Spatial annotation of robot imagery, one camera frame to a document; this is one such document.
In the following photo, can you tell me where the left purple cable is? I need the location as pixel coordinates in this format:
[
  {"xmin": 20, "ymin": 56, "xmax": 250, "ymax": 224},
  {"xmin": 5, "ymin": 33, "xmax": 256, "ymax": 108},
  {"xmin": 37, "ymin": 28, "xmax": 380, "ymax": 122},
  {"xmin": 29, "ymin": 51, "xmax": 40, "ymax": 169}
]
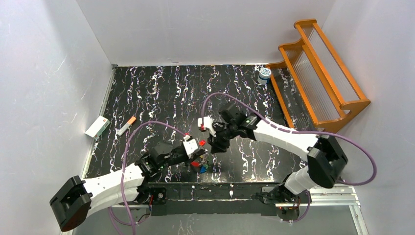
[{"xmin": 107, "ymin": 120, "xmax": 192, "ymax": 235}]

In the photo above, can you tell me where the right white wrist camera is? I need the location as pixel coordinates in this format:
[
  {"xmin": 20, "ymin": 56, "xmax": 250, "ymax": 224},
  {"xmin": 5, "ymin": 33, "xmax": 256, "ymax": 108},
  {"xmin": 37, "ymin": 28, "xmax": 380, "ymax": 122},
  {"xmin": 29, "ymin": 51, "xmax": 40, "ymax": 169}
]
[{"xmin": 197, "ymin": 116, "xmax": 216, "ymax": 137}]

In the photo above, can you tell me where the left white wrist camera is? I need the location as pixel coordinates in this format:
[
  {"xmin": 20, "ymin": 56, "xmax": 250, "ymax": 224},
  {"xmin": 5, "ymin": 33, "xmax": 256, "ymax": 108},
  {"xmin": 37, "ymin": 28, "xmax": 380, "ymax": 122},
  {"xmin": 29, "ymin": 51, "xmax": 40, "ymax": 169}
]
[{"xmin": 182, "ymin": 133, "xmax": 201, "ymax": 158}]

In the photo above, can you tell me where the keyring with coloured tags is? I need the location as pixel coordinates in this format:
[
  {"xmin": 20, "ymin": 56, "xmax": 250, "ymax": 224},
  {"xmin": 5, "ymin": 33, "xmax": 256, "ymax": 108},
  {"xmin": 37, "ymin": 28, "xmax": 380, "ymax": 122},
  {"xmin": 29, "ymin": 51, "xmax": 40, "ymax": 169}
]
[{"xmin": 189, "ymin": 140, "xmax": 209, "ymax": 174}]

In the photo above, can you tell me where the aluminium rail frame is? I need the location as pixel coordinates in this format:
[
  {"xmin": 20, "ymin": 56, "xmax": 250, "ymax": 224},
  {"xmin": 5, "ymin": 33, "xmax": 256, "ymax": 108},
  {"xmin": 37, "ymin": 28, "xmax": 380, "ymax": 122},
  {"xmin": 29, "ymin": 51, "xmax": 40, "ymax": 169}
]
[{"xmin": 60, "ymin": 183, "xmax": 369, "ymax": 235}]

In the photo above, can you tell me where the small white blue jar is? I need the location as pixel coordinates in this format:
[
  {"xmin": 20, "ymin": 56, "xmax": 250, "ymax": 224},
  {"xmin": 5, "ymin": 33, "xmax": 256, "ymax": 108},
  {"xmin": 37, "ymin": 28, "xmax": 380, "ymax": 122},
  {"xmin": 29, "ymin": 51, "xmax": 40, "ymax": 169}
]
[{"xmin": 257, "ymin": 67, "xmax": 272, "ymax": 85}]

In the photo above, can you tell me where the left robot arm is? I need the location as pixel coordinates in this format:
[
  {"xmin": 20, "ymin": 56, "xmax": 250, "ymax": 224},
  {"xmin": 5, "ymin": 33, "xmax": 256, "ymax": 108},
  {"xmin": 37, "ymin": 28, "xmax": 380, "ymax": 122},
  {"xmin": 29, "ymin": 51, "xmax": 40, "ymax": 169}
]
[{"xmin": 49, "ymin": 139, "xmax": 207, "ymax": 232}]

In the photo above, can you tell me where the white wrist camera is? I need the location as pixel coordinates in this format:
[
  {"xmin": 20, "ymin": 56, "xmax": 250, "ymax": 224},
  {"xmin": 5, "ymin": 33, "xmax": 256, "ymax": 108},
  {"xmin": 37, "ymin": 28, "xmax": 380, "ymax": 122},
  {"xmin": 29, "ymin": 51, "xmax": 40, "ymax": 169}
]
[
  {"xmin": 182, "ymin": 133, "xmax": 201, "ymax": 158},
  {"xmin": 197, "ymin": 116, "xmax": 216, "ymax": 137}
]

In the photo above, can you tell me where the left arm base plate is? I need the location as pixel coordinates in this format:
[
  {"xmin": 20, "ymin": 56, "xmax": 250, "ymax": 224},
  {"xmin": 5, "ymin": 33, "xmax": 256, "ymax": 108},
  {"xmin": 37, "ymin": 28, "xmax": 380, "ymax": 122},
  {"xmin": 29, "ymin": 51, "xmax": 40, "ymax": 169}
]
[{"xmin": 135, "ymin": 187, "xmax": 167, "ymax": 205}]

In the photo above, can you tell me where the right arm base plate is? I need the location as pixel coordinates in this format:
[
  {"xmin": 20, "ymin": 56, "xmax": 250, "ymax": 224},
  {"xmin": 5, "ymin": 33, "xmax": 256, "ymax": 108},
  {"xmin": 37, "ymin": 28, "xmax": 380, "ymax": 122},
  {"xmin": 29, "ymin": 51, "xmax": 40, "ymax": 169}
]
[{"xmin": 252, "ymin": 186, "xmax": 311, "ymax": 208}]

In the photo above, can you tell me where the white cardboard box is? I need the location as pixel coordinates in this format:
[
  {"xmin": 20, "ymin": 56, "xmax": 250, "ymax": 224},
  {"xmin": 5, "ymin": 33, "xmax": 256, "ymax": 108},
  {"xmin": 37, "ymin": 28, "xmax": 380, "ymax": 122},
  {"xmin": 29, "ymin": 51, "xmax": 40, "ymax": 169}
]
[{"xmin": 85, "ymin": 116, "xmax": 110, "ymax": 140}]

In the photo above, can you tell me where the orange wooden rack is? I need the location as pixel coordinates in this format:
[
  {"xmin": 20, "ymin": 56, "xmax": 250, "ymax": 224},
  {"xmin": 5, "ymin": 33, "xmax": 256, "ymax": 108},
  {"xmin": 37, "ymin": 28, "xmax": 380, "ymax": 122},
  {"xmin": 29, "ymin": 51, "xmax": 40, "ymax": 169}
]
[{"xmin": 265, "ymin": 19, "xmax": 370, "ymax": 133}]

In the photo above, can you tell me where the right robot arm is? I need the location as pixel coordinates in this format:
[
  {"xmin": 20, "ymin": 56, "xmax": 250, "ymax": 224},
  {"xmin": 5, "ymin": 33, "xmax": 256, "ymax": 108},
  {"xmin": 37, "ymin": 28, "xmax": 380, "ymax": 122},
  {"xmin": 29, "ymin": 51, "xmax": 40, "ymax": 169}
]
[{"xmin": 198, "ymin": 103, "xmax": 348, "ymax": 197}]

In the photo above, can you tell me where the orange white marker tube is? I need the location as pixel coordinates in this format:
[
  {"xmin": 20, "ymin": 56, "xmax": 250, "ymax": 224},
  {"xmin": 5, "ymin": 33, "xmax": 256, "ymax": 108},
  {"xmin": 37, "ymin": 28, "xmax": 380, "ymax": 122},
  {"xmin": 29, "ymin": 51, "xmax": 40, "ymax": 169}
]
[{"xmin": 116, "ymin": 116, "xmax": 136, "ymax": 136}]

